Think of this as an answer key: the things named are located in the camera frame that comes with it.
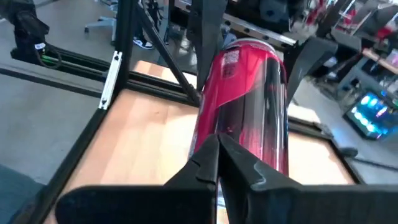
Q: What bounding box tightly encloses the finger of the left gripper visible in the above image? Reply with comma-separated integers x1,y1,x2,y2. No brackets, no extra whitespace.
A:
186,0,229,91
283,37,339,105

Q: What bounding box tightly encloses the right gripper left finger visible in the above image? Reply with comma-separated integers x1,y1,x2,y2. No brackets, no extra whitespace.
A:
55,133,220,224

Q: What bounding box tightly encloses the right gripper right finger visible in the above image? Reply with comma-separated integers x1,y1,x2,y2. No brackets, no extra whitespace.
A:
219,133,398,224

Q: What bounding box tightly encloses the red soda can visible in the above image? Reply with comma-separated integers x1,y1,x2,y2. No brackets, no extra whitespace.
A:
188,37,290,224

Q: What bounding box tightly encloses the person's shoe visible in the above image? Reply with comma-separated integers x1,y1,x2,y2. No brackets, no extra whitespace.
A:
132,36,155,50

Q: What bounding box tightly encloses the computer case with lights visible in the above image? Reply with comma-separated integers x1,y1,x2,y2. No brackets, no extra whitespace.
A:
343,90,398,141

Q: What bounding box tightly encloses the grey chair base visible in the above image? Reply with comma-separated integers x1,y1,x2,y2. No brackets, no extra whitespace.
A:
83,15,118,34

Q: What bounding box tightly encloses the black equipment stand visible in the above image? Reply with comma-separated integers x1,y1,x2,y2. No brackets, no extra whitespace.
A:
0,0,63,70

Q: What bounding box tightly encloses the black aluminium table frame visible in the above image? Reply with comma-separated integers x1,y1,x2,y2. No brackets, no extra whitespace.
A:
12,0,364,224

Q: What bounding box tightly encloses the silver corner bracket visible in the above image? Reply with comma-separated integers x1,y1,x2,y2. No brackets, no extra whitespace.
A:
98,50,123,110

